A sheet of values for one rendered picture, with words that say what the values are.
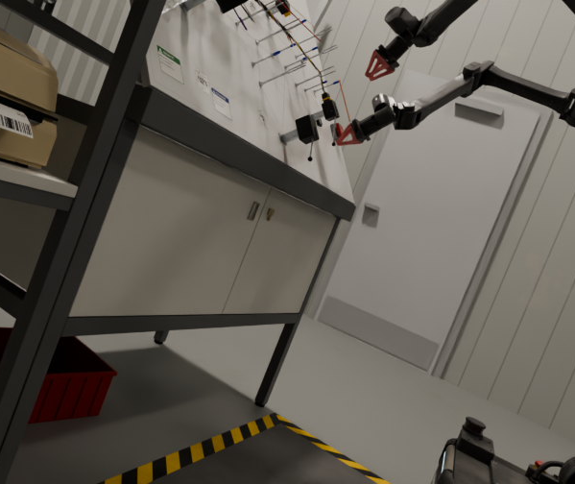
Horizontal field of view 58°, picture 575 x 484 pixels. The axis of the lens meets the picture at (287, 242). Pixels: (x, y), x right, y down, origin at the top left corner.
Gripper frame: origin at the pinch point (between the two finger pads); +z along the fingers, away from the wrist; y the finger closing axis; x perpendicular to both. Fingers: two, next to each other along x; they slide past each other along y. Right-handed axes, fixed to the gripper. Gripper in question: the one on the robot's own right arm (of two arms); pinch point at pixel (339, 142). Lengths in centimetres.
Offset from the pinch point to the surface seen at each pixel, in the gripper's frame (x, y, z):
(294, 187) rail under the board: 12.8, 30.5, 10.7
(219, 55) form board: -17, 61, 3
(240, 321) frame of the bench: 41, 30, 45
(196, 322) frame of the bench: 37, 53, 44
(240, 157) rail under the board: 7, 61, 9
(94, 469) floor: 60, 77, 70
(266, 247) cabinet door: 24.3, 28.1, 27.7
